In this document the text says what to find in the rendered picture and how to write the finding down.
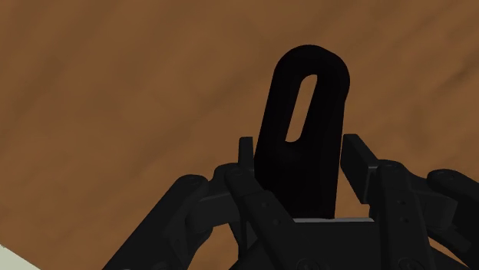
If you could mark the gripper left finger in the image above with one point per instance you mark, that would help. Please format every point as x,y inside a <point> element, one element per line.
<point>194,213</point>

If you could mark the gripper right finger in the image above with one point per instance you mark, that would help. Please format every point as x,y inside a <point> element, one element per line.
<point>404,202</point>

